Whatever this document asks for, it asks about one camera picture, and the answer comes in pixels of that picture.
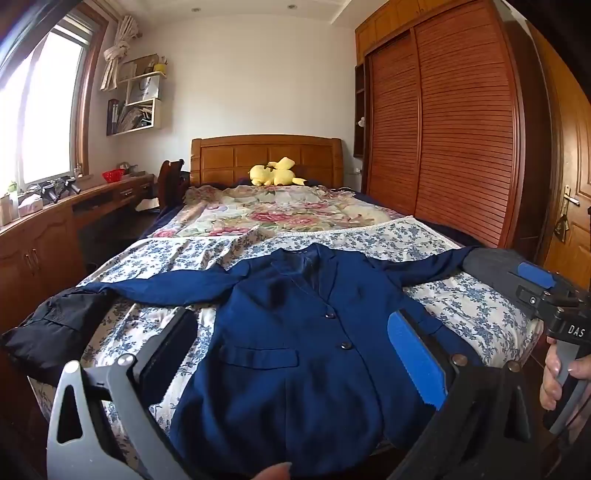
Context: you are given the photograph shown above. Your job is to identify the black garment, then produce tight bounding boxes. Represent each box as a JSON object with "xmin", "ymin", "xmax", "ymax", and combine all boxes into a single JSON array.
[{"xmin": 0, "ymin": 288, "xmax": 121, "ymax": 386}]

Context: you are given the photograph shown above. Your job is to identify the person's left hand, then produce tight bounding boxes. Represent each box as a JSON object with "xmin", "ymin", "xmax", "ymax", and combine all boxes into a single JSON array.
[{"xmin": 252, "ymin": 462, "xmax": 294, "ymax": 480}]

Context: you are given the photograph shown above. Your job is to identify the dark grey cloth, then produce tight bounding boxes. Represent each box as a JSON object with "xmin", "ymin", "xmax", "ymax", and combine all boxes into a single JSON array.
[{"xmin": 462, "ymin": 248, "xmax": 525, "ymax": 319}]

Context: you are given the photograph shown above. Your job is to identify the wooden headboard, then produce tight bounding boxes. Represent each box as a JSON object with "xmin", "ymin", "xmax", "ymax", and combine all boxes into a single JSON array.
[{"xmin": 190, "ymin": 135, "xmax": 345, "ymax": 189}]

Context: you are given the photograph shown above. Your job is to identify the tied cream curtain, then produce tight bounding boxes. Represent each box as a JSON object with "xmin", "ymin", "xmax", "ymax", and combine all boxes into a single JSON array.
[{"xmin": 100, "ymin": 15, "xmax": 141, "ymax": 90}]

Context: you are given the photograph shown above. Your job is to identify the black device on desk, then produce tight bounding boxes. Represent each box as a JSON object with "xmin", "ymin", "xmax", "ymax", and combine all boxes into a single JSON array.
[{"xmin": 30, "ymin": 175, "xmax": 81, "ymax": 204}]

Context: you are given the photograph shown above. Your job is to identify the navy blue blazer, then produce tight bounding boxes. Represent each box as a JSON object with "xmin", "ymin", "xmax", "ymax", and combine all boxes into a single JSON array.
[{"xmin": 81, "ymin": 244, "xmax": 485, "ymax": 480}]

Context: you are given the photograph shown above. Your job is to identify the wooden door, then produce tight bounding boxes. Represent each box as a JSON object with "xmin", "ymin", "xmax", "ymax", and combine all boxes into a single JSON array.
[{"xmin": 526, "ymin": 23, "xmax": 591, "ymax": 296}]

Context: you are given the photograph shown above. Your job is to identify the window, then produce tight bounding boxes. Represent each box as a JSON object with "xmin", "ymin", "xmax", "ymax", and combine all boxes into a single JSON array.
[{"xmin": 0, "ymin": 14, "xmax": 109, "ymax": 185}]

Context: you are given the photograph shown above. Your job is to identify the blue floral bed sheet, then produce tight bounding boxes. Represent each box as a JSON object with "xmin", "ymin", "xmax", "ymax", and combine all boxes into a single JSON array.
[{"xmin": 28, "ymin": 217, "xmax": 546, "ymax": 444}]

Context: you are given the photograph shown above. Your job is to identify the wooden chair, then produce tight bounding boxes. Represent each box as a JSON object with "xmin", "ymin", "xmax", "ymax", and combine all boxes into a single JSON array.
[{"xmin": 158, "ymin": 158, "xmax": 190, "ymax": 208}]

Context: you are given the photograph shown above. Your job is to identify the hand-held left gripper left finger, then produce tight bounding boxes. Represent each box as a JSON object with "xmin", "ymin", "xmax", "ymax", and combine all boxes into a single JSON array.
[{"xmin": 46, "ymin": 308, "xmax": 200, "ymax": 480}]

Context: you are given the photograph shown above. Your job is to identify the white wall shelf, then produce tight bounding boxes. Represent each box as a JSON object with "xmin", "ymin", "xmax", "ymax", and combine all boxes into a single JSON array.
[{"xmin": 106, "ymin": 54, "xmax": 168, "ymax": 137}]

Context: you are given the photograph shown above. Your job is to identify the wooden desk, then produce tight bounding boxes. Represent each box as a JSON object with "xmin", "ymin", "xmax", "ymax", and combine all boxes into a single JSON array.
[{"xmin": 0, "ymin": 173, "xmax": 155, "ymax": 324}]

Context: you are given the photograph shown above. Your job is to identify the person's right hand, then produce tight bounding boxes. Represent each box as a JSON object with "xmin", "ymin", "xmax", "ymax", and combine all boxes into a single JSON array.
[{"xmin": 540, "ymin": 337, "xmax": 591, "ymax": 411}]

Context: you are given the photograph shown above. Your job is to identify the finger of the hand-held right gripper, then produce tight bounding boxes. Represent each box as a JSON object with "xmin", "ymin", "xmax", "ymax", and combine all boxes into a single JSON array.
[
  {"xmin": 516, "ymin": 285, "xmax": 579, "ymax": 320},
  {"xmin": 505, "ymin": 261, "xmax": 557, "ymax": 291}
]

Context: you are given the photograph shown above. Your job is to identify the yellow plush toy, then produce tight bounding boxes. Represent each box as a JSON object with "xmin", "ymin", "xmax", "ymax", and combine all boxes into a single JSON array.
[{"xmin": 249, "ymin": 157, "xmax": 306, "ymax": 188}]

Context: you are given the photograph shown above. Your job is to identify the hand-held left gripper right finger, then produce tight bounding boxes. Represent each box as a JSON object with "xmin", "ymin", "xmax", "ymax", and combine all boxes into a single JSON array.
[{"xmin": 387, "ymin": 310, "xmax": 534, "ymax": 480}]

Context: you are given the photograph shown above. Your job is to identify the wooden side shelf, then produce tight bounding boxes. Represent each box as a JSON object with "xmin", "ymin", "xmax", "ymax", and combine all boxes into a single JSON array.
[{"xmin": 353, "ymin": 62, "xmax": 368, "ymax": 158}]

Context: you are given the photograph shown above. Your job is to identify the pink floral quilt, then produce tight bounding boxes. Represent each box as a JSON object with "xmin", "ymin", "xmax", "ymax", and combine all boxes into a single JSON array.
[{"xmin": 152, "ymin": 185, "xmax": 411, "ymax": 241}]

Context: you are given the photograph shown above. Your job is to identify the wooden louvred wardrobe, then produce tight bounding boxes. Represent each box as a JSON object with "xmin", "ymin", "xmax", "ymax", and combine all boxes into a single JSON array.
[{"xmin": 355, "ymin": 0, "xmax": 555, "ymax": 250}]

